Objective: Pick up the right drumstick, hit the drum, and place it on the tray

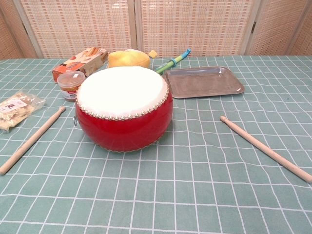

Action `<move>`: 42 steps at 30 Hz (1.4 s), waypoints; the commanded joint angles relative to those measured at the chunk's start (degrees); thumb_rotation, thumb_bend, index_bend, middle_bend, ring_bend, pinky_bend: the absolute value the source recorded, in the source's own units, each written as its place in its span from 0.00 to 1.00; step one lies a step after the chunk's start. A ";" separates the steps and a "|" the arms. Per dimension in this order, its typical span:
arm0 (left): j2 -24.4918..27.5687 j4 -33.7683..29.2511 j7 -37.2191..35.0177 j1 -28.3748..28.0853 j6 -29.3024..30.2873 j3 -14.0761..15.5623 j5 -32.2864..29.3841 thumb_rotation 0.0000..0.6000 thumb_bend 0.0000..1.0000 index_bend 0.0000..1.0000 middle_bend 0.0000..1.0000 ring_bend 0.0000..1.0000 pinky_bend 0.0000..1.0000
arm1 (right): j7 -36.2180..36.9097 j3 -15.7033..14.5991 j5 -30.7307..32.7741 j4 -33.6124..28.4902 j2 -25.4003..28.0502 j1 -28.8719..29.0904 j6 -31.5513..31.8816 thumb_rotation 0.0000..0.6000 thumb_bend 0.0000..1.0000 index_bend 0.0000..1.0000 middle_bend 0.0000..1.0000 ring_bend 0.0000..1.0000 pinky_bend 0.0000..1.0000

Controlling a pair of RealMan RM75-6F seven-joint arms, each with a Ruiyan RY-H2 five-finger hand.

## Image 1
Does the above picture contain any clear bag dried snack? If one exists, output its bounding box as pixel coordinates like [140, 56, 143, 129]
[0, 90, 46, 134]

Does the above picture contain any yellow plush toy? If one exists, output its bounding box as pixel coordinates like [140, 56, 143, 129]
[108, 48, 157, 69]

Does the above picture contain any clear jar brown paste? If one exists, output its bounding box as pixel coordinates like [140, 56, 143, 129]
[57, 72, 86, 102]

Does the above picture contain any green blue toy stick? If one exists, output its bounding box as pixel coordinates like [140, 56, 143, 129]
[155, 48, 192, 75]

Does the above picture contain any wooden drumstick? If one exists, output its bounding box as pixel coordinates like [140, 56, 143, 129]
[0, 106, 66, 176]
[220, 115, 312, 183]

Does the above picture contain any orange biscuit box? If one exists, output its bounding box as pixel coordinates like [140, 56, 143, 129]
[52, 47, 109, 83]

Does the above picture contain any red drum white skin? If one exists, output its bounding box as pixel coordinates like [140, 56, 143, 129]
[74, 67, 174, 154]

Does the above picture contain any stainless steel tray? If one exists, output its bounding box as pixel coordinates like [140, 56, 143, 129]
[162, 66, 245, 99]

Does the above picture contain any bamboo folding screen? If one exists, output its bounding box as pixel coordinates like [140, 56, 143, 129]
[0, 0, 312, 59]

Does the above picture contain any green checkered tablecloth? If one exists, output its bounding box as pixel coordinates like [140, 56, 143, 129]
[0, 55, 312, 234]

